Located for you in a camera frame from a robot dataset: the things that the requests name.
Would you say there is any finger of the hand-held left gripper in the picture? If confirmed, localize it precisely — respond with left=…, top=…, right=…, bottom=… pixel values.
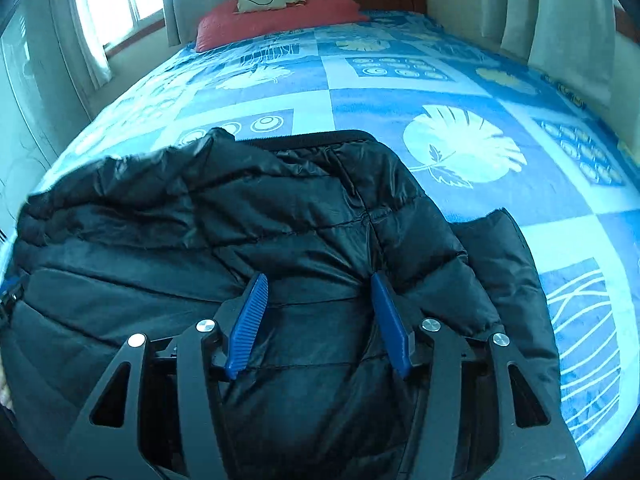
left=0, top=274, right=26, bottom=332

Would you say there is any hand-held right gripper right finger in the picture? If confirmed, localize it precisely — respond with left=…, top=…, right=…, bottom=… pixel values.
left=370, top=271, right=577, bottom=480

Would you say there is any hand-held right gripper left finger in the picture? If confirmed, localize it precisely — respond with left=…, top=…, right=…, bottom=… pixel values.
left=62, top=272, right=271, bottom=480

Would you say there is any black puffer jacket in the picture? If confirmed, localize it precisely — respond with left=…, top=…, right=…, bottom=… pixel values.
left=0, top=127, right=562, bottom=480

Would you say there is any blue patterned bedsheet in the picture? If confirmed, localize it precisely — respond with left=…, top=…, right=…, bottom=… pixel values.
left=30, top=10, right=640, bottom=476

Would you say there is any glass door wardrobe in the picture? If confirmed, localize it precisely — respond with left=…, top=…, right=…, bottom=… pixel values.
left=0, top=0, right=93, bottom=221

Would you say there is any narrow white curtain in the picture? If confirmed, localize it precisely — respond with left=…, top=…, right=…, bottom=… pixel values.
left=67, top=0, right=114, bottom=88

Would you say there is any short wooden window sill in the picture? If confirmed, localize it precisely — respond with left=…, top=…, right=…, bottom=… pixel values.
left=104, top=25, right=169, bottom=59

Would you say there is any red pillow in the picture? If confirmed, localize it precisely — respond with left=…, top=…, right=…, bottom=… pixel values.
left=195, top=0, right=371, bottom=54

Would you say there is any wide pale curtain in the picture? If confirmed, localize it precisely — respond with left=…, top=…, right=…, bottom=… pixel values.
left=479, top=0, right=617, bottom=78

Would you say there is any long wooden window sill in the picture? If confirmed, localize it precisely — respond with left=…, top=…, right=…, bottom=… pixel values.
left=612, top=6, right=640, bottom=47

